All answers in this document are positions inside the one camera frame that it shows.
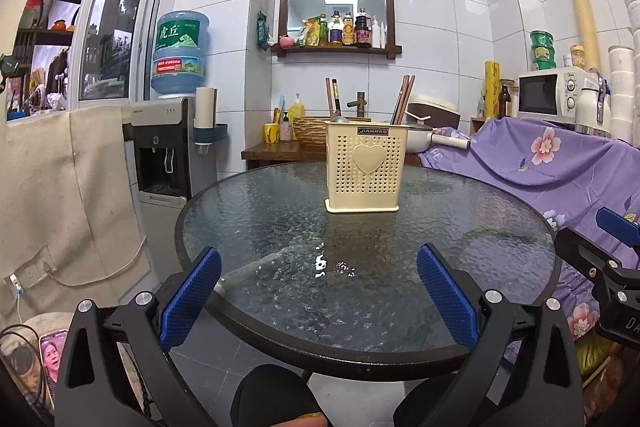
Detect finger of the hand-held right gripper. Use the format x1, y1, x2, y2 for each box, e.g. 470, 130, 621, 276
556, 227, 640, 293
596, 207, 640, 253

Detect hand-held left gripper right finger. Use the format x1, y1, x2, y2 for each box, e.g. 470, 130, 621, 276
416, 243, 586, 427

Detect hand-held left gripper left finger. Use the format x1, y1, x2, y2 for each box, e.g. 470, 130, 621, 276
54, 247, 222, 427

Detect beige perforated utensil holder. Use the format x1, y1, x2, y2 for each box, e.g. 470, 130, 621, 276
325, 121, 401, 214

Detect person's right leg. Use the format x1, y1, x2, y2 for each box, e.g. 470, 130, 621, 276
391, 371, 482, 427

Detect person's leg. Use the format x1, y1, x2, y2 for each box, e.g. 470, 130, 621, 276
231, 363, 329, 427
391, 371, 482, 427

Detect purple floral cloth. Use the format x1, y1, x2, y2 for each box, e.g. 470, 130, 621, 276
417, 117, 640, 365

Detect white thermos jug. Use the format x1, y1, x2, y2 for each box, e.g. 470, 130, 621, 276
575, 69, 614, 138

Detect person's left leg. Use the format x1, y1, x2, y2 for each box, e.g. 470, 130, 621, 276
231, 363, 329, 427

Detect stacks of white paper cups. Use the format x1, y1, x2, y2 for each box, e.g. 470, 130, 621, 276
596, 0, 640, 144

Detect white microwave oven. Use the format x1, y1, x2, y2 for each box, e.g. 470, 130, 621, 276
516, 68, 604, 120

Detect round beige container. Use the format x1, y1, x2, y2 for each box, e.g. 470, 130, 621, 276
0, 312, 69, 408

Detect grey water dispenser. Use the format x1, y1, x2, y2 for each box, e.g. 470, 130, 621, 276
131, 96, 219, 234

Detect smartphone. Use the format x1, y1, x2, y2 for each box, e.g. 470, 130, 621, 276
39, 329, 70, 413

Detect cream frying pan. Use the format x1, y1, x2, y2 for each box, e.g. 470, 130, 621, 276
402, 122, 472, 154

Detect brown glass bottle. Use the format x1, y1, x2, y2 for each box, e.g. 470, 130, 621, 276
499, 80, 514, 118

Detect teal cup holder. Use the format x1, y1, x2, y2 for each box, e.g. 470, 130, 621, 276
194, 123, 230, 147

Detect beige cloth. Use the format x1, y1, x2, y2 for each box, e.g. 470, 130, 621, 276
0, 0, 152, 324

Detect green instant noodle cups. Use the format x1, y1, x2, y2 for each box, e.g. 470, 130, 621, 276
529, 30, 555, 72

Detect brown white rice cooker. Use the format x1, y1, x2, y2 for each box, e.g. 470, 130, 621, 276
406, 94, 461, 135

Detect white paper cup tube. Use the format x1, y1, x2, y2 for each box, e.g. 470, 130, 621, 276
195, 87, 219, 142

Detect woven basket sink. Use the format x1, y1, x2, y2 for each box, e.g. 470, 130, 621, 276
292, 117, 331, 143

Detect tall beige cup sleeve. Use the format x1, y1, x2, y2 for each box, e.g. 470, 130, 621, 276
565, 0, 601, 70

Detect bronze faucet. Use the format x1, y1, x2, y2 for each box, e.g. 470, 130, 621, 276
348, 91, 369, 120

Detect blue water jug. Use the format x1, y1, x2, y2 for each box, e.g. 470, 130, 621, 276
151, 10, 210, 100

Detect dark wooden mirror shelf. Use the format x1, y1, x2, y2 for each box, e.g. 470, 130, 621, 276
273, 0, 404, 59

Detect sliding glass window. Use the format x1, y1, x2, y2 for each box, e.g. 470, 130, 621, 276
7, 0, 167, 118

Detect green hanging packet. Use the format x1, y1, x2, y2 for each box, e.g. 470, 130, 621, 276
256, 11, 271, 50

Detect dark soy sauce bottle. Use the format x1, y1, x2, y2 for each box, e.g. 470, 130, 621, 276
355, 8, 372, 48

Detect yellow snack bag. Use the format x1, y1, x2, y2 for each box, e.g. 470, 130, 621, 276
298, 18, 321, 47

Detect dark wooden display shelf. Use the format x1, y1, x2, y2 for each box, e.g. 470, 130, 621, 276
7, 0, 97, 114

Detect white wall socket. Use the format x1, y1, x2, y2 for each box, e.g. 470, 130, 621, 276
4, 246, 57, 291

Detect green phone mount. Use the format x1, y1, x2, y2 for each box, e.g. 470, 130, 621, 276
0, 54, 22, 81

